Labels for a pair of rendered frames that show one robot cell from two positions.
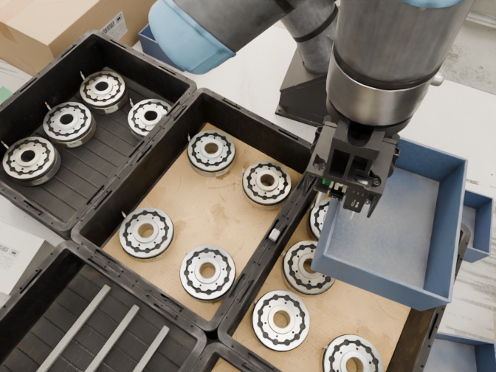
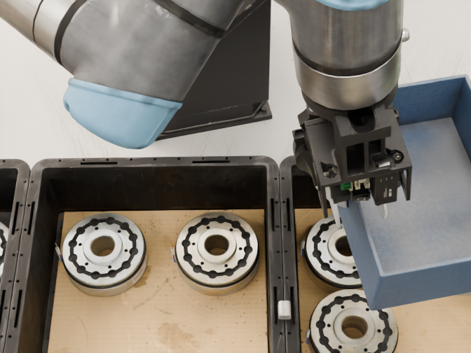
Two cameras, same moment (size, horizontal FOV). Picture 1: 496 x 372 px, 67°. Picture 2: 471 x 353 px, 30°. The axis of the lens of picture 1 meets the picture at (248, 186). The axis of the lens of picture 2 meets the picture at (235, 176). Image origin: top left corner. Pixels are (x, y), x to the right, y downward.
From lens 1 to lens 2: 0.33 m
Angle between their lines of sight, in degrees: 14
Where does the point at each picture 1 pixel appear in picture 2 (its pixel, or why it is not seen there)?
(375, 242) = (424, 232)
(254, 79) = not seen: hidden behind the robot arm
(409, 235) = (457, 202)
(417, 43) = (381, 28)
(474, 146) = (460, 33)
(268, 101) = not seen: hidden behind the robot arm
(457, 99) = not seen: outside the picture
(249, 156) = (163, 225)
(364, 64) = (343, 61)
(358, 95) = (347, 87)
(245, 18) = (189, 65)
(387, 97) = (375, 75)
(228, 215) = (189, 330)
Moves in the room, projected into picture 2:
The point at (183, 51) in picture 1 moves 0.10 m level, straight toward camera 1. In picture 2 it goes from (134, 130) to (230, 221)
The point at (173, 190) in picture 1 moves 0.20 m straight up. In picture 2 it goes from (82, 344) to (50, 266)
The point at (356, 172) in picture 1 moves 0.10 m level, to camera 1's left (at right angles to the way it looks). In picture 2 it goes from (373, 157) to (256, 208)
